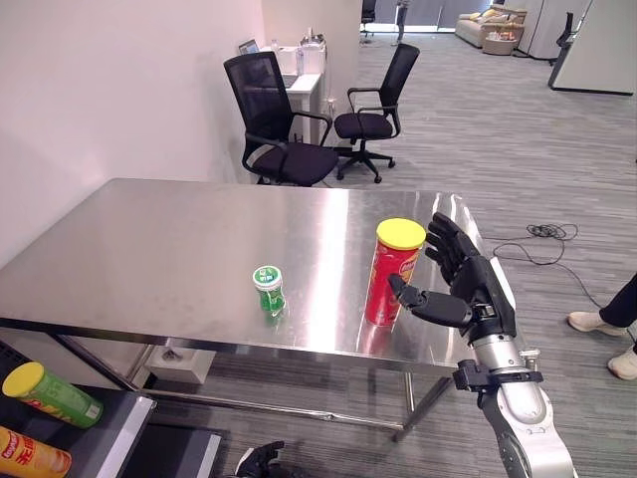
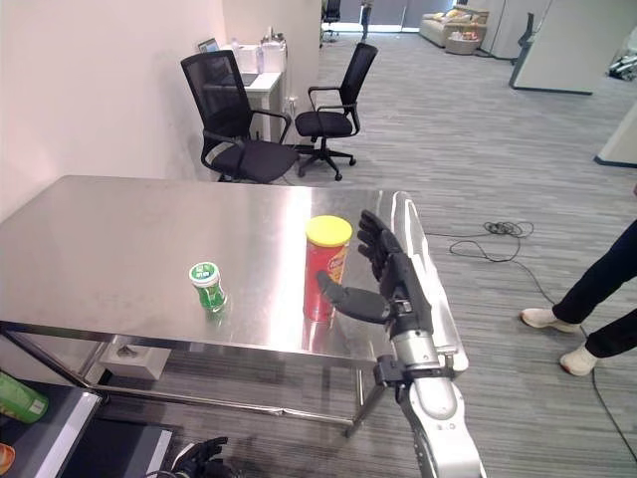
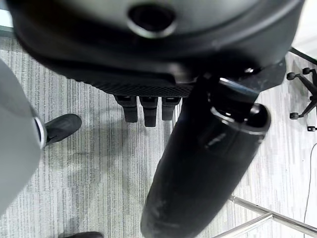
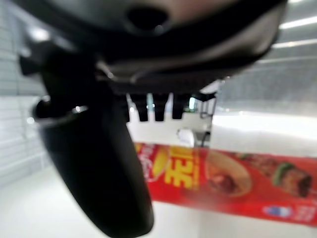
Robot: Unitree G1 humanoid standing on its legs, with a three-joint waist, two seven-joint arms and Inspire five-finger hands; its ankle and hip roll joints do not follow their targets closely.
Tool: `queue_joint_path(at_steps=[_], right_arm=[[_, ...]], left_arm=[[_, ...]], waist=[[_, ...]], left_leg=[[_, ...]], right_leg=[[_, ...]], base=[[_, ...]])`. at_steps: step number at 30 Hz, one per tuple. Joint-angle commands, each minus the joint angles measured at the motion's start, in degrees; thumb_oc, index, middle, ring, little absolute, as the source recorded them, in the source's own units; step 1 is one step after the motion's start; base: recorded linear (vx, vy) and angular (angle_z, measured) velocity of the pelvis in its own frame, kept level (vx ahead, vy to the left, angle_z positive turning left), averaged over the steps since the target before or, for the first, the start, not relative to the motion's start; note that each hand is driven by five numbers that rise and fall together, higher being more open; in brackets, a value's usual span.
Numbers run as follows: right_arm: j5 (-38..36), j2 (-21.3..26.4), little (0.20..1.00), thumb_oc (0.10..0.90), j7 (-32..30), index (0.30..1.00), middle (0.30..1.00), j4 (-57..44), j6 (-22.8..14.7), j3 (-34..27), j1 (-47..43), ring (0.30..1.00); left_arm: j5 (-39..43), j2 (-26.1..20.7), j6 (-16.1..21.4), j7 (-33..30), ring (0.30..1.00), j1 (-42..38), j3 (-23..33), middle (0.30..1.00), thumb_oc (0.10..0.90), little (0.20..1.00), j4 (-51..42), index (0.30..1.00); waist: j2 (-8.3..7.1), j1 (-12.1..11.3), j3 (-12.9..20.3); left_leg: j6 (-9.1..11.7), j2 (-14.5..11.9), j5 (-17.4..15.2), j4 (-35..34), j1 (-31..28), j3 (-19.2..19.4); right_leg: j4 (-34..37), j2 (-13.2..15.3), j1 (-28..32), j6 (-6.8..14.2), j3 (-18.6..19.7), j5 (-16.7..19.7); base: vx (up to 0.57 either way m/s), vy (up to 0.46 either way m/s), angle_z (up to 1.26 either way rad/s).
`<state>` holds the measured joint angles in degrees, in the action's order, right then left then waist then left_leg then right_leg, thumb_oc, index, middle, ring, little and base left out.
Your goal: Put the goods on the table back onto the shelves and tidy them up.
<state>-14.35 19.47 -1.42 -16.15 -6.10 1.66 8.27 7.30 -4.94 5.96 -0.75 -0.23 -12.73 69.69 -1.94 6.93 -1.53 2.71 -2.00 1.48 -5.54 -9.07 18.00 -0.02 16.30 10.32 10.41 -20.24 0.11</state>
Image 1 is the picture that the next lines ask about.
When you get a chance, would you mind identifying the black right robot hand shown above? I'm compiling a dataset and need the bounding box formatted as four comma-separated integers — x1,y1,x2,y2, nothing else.
387,211,518,341

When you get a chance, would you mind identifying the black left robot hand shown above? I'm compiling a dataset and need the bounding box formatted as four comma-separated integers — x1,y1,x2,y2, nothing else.
234,440,288,478

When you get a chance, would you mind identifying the red chip can yellow lid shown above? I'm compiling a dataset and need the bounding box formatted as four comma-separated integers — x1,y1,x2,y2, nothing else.
364,218,428,328

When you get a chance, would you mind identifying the white box under table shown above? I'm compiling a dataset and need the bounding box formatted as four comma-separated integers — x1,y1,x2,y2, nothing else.
147,346,216,385

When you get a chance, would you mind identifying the person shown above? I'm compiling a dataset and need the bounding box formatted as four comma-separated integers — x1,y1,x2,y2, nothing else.
567,271,637,382

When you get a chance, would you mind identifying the dark shelf unit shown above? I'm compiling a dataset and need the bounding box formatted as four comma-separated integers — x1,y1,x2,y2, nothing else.
0,338,223,478

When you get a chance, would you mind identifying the small green candy bottle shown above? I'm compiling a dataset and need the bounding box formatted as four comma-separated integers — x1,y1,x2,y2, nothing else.
252,265,287,320

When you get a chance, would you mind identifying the small black mesh office chair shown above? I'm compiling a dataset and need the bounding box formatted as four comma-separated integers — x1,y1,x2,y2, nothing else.
332,43,421,184

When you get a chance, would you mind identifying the stainless steel table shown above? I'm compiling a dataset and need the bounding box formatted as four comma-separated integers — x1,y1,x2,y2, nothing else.
0,177,497,443

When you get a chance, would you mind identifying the green chip can yellow lid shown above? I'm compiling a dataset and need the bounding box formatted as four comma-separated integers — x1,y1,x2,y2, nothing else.
1,361,105,429

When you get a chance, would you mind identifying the orange chip can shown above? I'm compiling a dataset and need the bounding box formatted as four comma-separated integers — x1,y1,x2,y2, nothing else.
0,425,73,478

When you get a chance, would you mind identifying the large black mesh office chair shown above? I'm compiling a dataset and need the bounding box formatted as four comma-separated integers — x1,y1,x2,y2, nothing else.
223,51,339,188

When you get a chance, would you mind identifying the white desk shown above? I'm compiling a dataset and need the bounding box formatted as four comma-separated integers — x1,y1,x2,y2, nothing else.
262,39,328,148

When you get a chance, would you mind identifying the beige sofa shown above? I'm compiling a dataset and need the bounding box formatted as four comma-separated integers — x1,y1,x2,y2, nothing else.
455,4,529,56

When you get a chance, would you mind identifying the white partition panel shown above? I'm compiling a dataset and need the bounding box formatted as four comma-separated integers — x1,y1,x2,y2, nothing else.
547,0,637,97

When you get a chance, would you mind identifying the white box on desk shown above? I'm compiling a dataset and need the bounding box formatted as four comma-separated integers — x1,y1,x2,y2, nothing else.
298,41,327,76

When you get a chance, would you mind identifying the black floor cable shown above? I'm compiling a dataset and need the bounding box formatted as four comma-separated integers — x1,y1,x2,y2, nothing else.
490,222,606,309

